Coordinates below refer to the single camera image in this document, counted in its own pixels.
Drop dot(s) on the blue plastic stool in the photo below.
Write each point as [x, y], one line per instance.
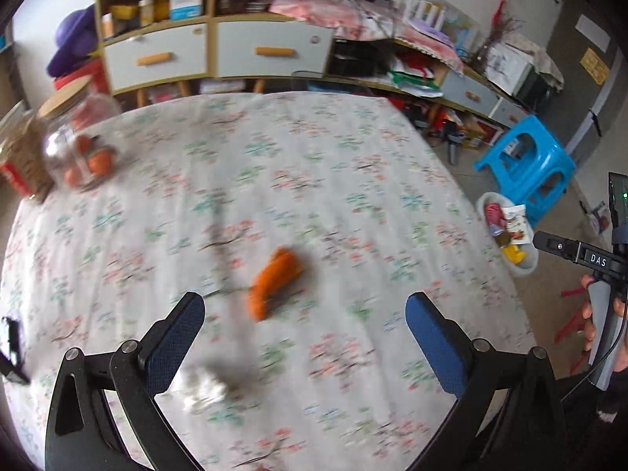
[530, 157]

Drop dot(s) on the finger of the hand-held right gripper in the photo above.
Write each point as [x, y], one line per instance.
[557, 245]

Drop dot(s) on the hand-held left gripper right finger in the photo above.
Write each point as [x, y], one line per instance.
[436, 348]

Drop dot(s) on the white trash bin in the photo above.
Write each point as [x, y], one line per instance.
[527, 267]

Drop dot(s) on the pink cloth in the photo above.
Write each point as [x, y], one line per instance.
[314, 10]

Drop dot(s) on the glass jar wooden lid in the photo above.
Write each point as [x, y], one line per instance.
[73, 122]

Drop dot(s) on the white snack wrapper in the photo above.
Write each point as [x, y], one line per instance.
[519, 223]

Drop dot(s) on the person's right hand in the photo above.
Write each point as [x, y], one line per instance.
[588, 314]

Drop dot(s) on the low cabinet grey drawers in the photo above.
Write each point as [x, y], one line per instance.
[471, 93]

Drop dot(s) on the dried plant bunch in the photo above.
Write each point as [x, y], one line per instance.
[505, 29]

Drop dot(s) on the red bag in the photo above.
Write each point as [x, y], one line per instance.
[83, 81]

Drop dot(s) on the small white tissue wad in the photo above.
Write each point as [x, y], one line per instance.
[206, 387]

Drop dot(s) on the yellow door sign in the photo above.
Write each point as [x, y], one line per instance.
[594, 64]

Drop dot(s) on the yellow plastic wrapper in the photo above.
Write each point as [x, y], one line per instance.
[515, 255]

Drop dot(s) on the black flat device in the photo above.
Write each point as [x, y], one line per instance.
[10, 348]

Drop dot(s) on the orange tangerine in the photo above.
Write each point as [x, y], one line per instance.
[73, 177]
[101, 162]
[82, 144]

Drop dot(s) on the orange carrot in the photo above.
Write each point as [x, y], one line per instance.
[274, 282]

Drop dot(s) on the purple hat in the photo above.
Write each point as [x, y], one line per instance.
[71, 39]

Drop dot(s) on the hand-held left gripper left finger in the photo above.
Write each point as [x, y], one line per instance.
[174, 343]

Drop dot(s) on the white appliance box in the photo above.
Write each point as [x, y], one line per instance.
[510, 71]

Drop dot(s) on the floral tablecloth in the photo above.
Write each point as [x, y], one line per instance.
[294, 157]

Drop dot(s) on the wooden cabinet white drawers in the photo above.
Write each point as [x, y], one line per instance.
[265, 49]

